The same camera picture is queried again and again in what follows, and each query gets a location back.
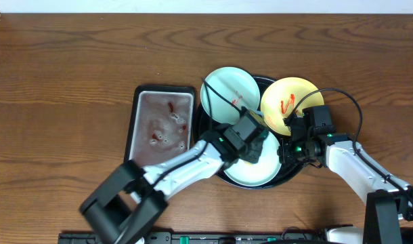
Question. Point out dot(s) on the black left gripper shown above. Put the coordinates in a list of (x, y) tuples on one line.
[(258, 149)]

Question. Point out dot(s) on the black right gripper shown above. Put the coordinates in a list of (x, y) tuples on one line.
[(287, 157)]

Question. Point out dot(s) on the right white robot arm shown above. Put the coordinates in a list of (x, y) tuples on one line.
[(388, 199)]

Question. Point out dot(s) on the yellow plate with ketchup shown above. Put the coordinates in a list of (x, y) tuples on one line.
[(280, 98)]

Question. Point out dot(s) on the green and yellow scrub sponge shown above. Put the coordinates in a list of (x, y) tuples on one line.
[(257, 120)]

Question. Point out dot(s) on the metal tray of soapy water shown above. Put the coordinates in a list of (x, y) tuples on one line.
[(161, 123)]

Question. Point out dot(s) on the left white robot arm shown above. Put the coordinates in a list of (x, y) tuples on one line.
[(125, 206)]

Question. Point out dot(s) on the pale green cleaned plate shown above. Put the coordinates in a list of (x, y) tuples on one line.
[(260, 173)]

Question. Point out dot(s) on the mint green plate with ketchup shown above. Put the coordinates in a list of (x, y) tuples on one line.
[(234, 84)]

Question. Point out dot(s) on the round black serving tray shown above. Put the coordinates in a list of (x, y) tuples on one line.
[(201, 124)]

